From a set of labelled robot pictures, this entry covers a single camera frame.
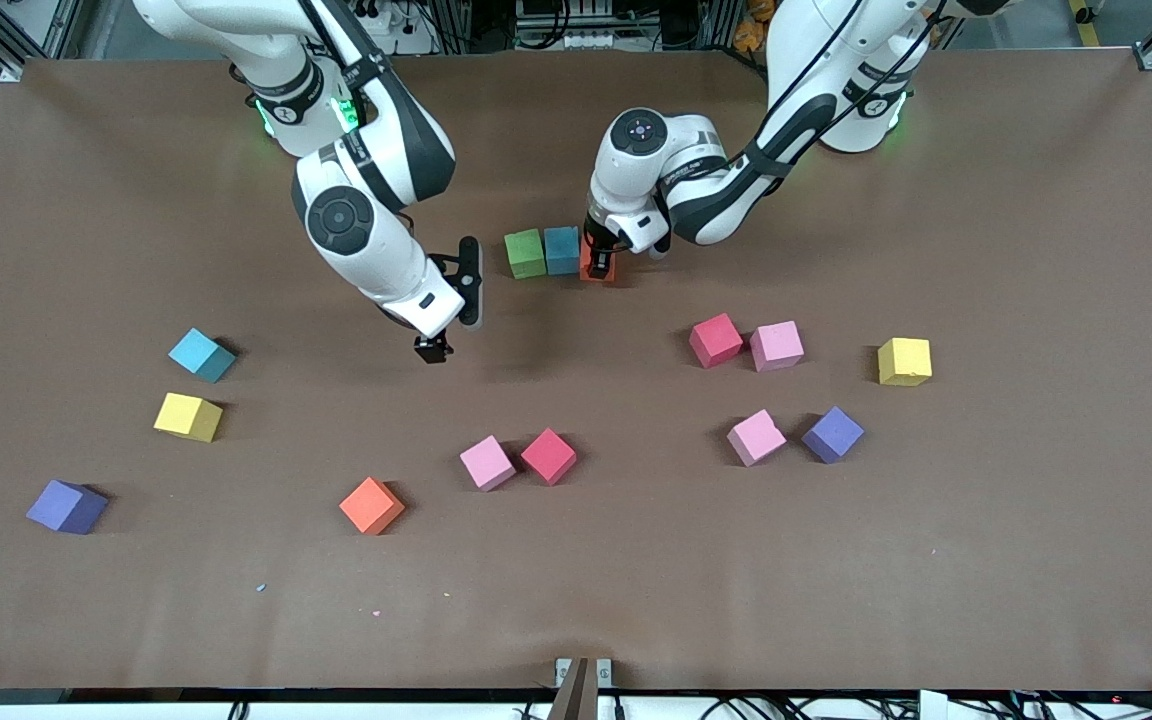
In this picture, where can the red foam cube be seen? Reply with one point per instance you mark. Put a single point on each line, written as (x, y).
(715, 340)
(548, 456)

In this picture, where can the metal bracket with wooden stick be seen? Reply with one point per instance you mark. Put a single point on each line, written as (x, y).
(581, 690)

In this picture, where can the small white box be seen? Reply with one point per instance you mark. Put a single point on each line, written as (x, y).
(933, 705)

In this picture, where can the pink foam cube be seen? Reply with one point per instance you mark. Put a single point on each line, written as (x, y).
(776, 346)
(756, 437)
(487, 463)

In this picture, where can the green foam cube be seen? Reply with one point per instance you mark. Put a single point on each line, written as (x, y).
(525, 254)

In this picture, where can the orange foam cube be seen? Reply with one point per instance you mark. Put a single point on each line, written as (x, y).
(371, 505)
(586, 269)

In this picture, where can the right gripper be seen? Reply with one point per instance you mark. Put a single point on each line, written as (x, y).
(430, 348)

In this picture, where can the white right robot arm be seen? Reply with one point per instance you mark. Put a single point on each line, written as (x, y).
(386, 265)

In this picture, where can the purple foam cube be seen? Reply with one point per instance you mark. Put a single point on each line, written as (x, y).
(832, 434)
(64, 504)

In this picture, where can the teal foam cube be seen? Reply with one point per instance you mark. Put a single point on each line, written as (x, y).
(198, 352)
(562, 250)

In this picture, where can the yellow foam cube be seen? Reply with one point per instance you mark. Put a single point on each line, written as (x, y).
(904, 361)
(186, 415)

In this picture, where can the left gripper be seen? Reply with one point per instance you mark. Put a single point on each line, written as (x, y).
(596, 243)

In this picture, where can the brown table cover sheet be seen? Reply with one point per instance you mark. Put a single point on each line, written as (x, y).
(576, 580)

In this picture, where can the pile of orange items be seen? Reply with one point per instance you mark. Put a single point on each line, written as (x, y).
(751, 30)

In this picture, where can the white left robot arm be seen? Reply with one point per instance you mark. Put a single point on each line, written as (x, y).
(681, 150)

